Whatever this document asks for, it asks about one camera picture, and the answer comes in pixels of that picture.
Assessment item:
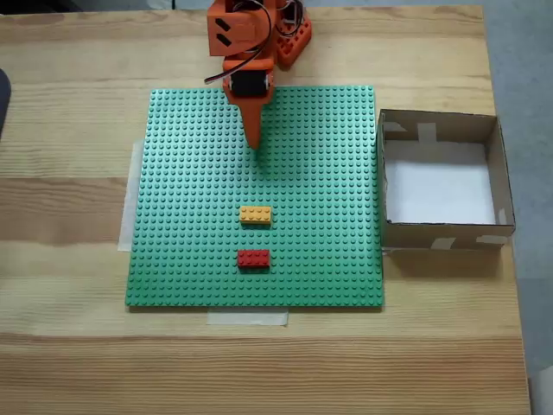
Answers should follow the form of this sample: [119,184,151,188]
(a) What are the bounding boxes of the black rounded device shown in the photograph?
[0,67,12,142]

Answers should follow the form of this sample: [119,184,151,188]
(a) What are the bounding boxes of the green lego baseplate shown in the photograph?
[124,85,385,309]

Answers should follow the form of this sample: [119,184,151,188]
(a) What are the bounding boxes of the gripper motor cable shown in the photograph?
[203,0,277,86]

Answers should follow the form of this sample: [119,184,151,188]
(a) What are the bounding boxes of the short masking tape strip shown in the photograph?
[207,309,289,327]

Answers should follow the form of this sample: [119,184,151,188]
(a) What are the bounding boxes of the yellow lego block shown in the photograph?
[239,206,274,227]

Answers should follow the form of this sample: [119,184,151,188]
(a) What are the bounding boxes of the red lego block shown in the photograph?
[237,249,272,273]

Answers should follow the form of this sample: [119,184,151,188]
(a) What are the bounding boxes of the white paper box lining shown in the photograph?
[383,140,498,226]

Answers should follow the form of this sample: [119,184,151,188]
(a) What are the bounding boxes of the long masking tape strip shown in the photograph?
[118,138,146,252]

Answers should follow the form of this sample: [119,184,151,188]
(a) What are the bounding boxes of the cardboard box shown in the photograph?
[376,108,517,252]

